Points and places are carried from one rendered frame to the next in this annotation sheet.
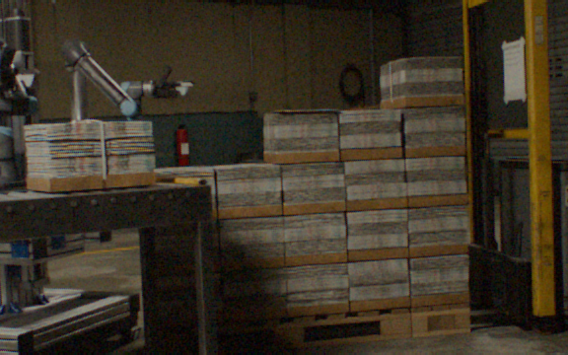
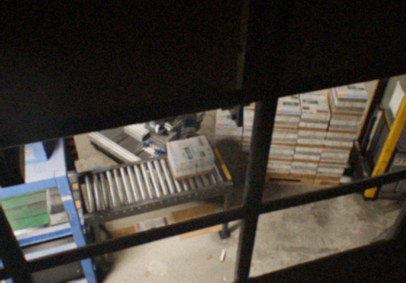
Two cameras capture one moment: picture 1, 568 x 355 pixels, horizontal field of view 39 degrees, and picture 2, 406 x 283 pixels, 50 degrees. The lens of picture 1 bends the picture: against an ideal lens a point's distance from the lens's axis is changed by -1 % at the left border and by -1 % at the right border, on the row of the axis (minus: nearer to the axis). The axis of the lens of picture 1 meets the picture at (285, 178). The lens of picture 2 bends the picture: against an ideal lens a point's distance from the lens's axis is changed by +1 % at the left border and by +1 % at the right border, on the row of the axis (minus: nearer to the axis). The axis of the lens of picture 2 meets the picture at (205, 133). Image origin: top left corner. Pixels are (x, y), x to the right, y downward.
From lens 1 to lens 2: 2.80 m
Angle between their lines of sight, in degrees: 40
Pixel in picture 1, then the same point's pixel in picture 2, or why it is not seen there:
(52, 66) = not seen: outside the picture
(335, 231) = (289, 152)
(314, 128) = (288, 118)
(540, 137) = (391, 143)
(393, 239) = (313, 157)
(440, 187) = (340, 144)
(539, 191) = (382, 160)
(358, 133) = (308, 121)
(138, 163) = (207, 167)
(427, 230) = (329, 156)
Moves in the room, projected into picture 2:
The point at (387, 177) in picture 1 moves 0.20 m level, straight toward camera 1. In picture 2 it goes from (317, 137) to (313, 149)
